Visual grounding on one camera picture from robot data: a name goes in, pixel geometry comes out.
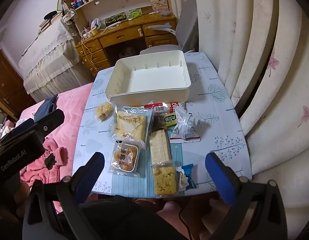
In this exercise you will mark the wooden desk with drawers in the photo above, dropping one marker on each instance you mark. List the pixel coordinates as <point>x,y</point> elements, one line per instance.
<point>124,33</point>

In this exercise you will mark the white plastic storage box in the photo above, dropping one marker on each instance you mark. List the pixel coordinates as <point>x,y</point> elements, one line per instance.
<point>154,77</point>

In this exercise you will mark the small blue snack packet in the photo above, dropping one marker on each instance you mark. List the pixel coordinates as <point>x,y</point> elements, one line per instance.
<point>188,177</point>

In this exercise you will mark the floral cream curtain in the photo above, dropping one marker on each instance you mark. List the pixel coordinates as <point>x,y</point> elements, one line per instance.
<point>257,55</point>

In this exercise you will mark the pink blanket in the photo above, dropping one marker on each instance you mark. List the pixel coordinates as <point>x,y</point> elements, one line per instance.
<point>72,100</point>

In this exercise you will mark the person's leg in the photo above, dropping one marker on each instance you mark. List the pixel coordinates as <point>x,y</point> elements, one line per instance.
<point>170,210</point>
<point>214,202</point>

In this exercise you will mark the small stack of books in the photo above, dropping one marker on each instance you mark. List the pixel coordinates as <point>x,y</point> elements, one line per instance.
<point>45,25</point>

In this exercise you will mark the brown wooden door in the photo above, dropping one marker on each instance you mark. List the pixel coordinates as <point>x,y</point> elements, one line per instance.
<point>5,85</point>

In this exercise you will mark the white handheld device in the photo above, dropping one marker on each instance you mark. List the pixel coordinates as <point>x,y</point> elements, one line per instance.
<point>114,25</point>

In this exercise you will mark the trash bin with liner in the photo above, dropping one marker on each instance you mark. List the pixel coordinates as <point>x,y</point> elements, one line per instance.
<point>125,51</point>

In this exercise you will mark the floral tote bag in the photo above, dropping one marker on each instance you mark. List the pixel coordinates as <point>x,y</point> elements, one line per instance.
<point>69,16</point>

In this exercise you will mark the yellow crispy rice packet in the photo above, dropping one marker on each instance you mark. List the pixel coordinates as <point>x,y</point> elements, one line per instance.
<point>164,178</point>

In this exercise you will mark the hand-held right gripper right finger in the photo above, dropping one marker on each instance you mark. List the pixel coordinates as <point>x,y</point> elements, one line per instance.
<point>219,177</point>

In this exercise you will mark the dark cover book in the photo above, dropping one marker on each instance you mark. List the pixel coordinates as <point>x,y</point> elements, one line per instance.
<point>115,18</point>

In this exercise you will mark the dark blue jeans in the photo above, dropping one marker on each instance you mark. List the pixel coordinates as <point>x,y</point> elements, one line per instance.
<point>48,105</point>

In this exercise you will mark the green packet on desk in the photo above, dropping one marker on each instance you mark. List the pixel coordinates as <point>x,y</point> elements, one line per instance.
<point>135,13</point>

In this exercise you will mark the white snack packet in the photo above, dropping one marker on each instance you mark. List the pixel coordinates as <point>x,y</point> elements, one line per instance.
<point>188,125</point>

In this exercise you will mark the red-white packet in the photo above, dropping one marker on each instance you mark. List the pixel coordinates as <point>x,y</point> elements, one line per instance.
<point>178,140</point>

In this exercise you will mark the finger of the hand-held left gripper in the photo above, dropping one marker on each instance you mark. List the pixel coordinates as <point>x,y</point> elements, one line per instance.
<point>53,118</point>

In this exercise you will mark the red cookie packet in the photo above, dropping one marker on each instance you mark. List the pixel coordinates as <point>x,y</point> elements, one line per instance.
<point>175,106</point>

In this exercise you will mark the small green snack packet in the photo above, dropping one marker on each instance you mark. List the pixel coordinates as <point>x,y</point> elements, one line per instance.
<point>170,120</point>

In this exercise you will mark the long cracker packet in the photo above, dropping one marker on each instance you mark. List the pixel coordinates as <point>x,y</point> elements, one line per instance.
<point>159,146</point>

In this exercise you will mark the pink fleece garment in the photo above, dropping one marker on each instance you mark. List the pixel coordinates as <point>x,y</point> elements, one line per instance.
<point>55,155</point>

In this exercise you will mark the yellow mug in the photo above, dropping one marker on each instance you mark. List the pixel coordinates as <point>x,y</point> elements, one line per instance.
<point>94,32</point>

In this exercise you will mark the dark brownie packet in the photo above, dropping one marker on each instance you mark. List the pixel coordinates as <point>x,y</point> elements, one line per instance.
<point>158,120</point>

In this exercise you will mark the toast slice packet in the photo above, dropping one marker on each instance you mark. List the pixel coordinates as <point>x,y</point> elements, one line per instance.
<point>130,127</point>

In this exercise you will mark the fluffy pale floss snack packet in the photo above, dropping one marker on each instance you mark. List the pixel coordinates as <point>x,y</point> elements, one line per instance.
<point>104,111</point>

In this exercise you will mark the person's left leg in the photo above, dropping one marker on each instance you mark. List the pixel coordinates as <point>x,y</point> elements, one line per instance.
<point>170,210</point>

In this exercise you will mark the white plastic bag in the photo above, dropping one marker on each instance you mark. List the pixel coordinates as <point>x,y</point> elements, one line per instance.
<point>95,23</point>

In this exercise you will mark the black hat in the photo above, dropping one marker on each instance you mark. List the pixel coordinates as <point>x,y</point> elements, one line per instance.
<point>50,15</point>

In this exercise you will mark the printed wooden box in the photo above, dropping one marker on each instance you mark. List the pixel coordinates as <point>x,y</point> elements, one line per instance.
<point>160,5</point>

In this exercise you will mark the grey office chair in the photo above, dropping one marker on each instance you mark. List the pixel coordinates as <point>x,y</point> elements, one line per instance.
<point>187,27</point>

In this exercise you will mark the person's right leg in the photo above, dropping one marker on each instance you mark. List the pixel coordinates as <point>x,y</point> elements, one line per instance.
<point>214,202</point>

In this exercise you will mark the yellow pastry tray packet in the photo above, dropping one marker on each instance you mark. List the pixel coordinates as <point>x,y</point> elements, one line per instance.
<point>125,158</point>

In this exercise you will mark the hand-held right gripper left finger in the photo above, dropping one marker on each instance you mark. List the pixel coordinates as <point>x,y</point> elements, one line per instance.
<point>95,166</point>

